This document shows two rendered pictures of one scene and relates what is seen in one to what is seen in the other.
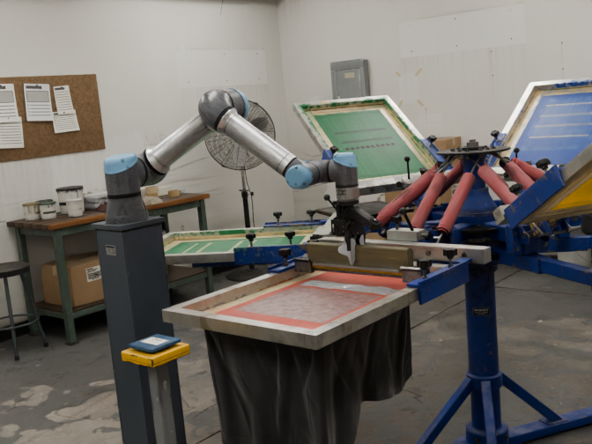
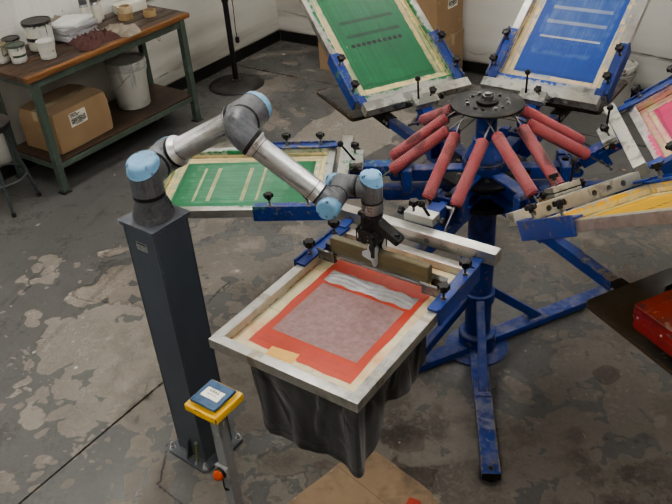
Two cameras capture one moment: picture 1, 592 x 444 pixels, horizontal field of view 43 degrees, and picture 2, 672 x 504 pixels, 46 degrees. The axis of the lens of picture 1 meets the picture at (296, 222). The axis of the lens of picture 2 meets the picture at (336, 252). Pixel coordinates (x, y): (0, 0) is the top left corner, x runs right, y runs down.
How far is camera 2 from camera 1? 1.08 m
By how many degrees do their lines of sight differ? 25
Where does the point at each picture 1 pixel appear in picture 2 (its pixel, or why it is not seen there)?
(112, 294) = (145, 281)
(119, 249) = (151, 250)
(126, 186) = (152, 191)
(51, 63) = not seen: outside the picture
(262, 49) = not seen: outside the picture
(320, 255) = (343, 250)
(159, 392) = (219, 431)
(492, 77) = not seen: outside the picture
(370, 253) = (392, 261)
